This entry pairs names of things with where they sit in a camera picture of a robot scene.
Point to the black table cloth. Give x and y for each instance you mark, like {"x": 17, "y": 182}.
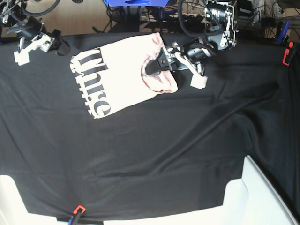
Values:
{"x": 172, "y": 154}

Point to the white bin left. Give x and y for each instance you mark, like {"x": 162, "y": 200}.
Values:
{"x": 13, "y": 210}

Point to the orange blue clamp bottom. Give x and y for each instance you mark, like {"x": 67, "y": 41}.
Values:
{"x": 77, "y": 213}

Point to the orange black clamp right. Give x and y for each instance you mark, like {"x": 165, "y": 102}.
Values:
{"x": 288, "y": 54}

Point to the white bin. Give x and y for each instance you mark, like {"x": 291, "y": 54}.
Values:
{"x": 13, "y": 210}
{"x": 252, "y": 200}

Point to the blue box with hole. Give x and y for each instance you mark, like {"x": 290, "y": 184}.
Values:
{"x": 154, "y": 3}

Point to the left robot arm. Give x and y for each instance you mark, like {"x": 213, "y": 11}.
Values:
{"x": 219, "y": 35}

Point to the blue clamp handle right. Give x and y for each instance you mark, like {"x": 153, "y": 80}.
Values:
{"x": 284, "y": 27}

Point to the pink T-shirt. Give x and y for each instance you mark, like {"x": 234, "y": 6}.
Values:
{"x": 112, "y": 77}

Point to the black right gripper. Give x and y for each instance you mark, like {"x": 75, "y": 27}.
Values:
{"x": 30, "y": 29}

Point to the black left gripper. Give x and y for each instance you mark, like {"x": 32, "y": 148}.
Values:
{"x": 190, "y": 56}

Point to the black power strip with cables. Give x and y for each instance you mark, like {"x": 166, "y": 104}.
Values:
{"x": 170, "y": 15}

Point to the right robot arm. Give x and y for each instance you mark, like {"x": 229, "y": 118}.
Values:
{"x": 14, "y": 11}

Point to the white bin right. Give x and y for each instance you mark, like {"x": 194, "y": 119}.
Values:
{"x": 252, "y": 200}

